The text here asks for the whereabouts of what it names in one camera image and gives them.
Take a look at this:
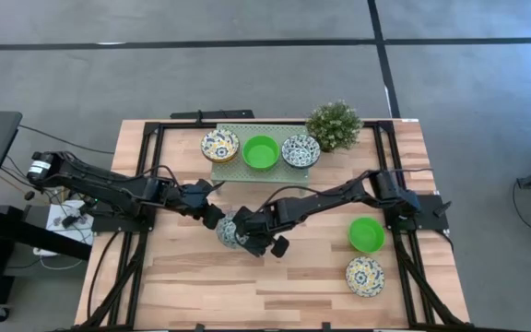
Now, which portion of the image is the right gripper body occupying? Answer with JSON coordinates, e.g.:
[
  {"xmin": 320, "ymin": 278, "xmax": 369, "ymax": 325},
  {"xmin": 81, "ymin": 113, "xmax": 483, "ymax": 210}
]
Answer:
[{"xmin": 245, "ymin": 206, "xmax": 279, "ymax": 243}]

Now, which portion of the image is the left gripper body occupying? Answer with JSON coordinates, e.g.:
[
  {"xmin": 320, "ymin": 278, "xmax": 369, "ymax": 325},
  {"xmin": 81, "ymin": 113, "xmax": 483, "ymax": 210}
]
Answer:
[{"xmin": 180, "ymin": 179, "xmax": 225, "ymax": 218}]

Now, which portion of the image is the teal floral-patterned bowl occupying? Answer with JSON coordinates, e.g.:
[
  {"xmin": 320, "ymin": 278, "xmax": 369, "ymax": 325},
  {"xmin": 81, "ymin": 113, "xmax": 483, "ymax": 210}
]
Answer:
[
  {"xmin": 280, "ymin": 134, "xmax": 322, "ymax": 170},
  {"xmin": 215, "ymin": 210, "xmax": 252, "ymax": 251}
]

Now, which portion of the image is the green perforated metal shelf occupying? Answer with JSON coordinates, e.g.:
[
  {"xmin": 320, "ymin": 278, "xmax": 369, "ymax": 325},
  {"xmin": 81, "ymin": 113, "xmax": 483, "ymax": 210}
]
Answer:
[{"xmin": 209, "ymin": 122, "xmax": 312, "ymax": 197}]

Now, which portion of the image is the black bar at table edge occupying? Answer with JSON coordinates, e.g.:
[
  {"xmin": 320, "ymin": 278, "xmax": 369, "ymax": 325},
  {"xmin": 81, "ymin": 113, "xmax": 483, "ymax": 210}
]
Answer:
[{"xmin": 170, "ymin": 109, "xmax": 256, "ymax": 121}]

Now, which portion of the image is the small potted plant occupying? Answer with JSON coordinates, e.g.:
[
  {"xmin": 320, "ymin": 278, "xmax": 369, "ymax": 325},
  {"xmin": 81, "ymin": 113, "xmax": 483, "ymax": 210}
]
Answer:
[{"xmin": 305, "ymin": 100, "xmax": 364, "ymax": 153}]

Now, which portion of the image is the white power box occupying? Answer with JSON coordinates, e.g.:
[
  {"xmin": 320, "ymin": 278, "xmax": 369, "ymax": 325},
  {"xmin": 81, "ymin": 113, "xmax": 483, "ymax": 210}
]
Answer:
[{"xmin": 32, "ymin": 198, "xmax": 95, "ymax": 258}]

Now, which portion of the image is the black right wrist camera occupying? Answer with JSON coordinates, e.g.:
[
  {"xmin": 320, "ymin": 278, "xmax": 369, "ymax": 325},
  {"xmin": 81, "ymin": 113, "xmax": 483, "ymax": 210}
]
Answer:
[{"xmin": 269, "ymin": 234, "xmax": 290, "ymax": 259}]

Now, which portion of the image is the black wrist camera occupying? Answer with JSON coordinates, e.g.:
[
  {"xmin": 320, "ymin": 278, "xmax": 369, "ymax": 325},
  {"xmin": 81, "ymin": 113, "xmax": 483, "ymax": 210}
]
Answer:
[
  {"xmin": 202, "ymin": 204, "xmax": 226, "ymax": 231},
  {"xmin": 269, "ymin": 234, "xmax": 290, "ymax": 259}
]

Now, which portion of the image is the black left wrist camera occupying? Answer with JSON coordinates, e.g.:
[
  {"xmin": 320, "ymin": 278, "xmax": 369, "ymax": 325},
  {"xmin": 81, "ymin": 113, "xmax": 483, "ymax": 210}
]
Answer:
[{"xmin": 202, "ymin": 204, "xmax": 226, "ymax": 231}]

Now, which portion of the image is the black left wrist camera cable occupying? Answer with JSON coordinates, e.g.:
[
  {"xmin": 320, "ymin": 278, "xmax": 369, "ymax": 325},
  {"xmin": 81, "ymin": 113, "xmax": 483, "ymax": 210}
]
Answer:
[{"xmin": 134, "ymin": 164, "xmax": 179, "ymax": 185}]

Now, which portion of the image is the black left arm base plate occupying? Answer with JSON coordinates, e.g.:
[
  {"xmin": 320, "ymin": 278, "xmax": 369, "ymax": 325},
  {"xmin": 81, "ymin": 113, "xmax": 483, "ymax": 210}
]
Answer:
[{"xmin": 92, "ymin": 202, "xmax": 156, "ymax": 233}]

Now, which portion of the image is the black aluminium table frame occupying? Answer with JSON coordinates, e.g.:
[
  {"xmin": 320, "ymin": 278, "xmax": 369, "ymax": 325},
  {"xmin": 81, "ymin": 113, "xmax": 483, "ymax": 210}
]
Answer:
[{"xmin": 75, "ymin": 120, "xmax": 472, "ymax": 332}]

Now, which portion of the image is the black floor cable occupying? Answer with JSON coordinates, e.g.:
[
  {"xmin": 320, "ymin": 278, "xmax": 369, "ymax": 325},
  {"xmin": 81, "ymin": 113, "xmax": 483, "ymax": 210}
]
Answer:
[{"xmin": 18, "ymin": 123, "xmax": 116, "ymax": 156}]

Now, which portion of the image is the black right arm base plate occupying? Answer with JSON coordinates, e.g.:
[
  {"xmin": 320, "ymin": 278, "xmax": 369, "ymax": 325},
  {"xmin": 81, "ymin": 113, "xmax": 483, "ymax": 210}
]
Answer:
[{"xmin": 384, "ymin": 193, "xmax": 450, "ymax": 231}]

